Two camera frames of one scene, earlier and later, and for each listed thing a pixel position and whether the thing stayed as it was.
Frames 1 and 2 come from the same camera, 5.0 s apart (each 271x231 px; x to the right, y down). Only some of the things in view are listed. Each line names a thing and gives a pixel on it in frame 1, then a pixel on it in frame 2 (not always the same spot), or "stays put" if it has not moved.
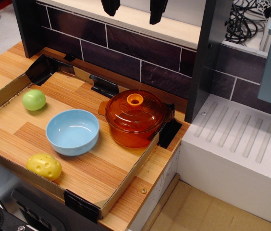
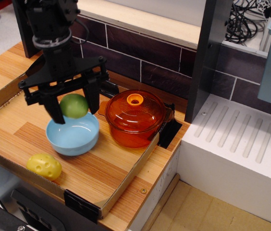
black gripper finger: x=157 y=8 → x=92 y=87
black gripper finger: x=111 y=6 → x=46 y=96
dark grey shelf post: x=217 y=13 stays put
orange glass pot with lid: x=136 y=117 stays put
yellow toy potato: x=45 y=165 stays put
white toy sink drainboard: x=241 y=154 stays put
